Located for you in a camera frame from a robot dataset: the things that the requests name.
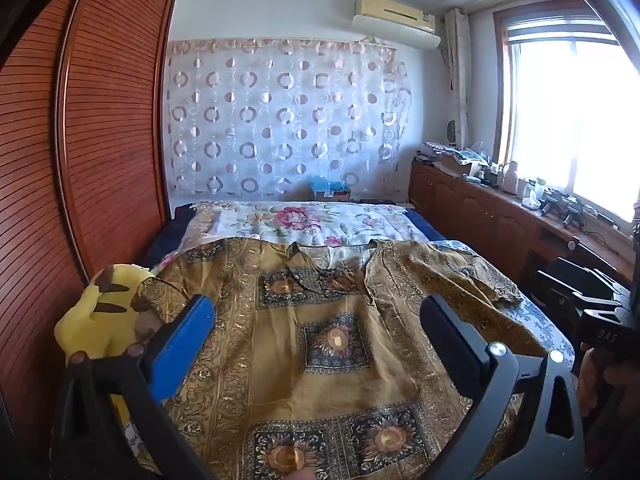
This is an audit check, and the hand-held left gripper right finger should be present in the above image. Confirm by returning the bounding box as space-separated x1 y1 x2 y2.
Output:
419 294 586 480

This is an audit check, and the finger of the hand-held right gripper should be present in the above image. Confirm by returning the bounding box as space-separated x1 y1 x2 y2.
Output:
532 270 622 312
550 257 632 292

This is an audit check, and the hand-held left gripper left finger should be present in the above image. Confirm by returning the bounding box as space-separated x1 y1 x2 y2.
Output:
59 294 221 480

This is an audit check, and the golden patterned shirt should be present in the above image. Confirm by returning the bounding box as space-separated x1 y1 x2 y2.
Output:
132 237 551 480

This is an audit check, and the person's right hand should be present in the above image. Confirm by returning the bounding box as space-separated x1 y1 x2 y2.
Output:
580 345 640 466

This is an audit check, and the yellow plush toy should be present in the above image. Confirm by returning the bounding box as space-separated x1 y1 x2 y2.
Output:
54 263 166 411

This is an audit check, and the wooden sideboard cabinet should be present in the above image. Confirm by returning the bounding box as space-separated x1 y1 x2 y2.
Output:
407 157 640 301

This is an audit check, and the white pink bottle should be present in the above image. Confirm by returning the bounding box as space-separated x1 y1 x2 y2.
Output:
501 160 519 195

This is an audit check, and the open cardboard box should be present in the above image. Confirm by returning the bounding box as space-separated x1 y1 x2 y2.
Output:
440 147 488 176

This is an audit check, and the wood-framed window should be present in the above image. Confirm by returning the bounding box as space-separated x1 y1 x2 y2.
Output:
492 2 640 226

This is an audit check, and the pink floral blanket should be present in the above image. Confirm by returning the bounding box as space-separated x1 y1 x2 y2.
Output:
192 201 431 261

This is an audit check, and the small cardboard box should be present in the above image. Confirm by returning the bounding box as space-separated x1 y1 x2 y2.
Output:
309 176 352 203

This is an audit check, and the patterned window curtain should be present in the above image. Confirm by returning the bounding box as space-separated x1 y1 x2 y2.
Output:
444 7 473 148

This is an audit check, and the circle-patterned sheer curtain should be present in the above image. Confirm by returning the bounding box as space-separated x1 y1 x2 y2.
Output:
166 37 413 198

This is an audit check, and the wooden louvered wardrobe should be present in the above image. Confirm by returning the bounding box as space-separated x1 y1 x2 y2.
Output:
0 0 179 436

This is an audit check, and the grey roller blind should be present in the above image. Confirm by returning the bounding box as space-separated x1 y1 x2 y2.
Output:
505 10 617 45

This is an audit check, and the wall air conditioner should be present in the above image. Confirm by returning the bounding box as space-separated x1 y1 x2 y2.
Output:
350 0 442 51

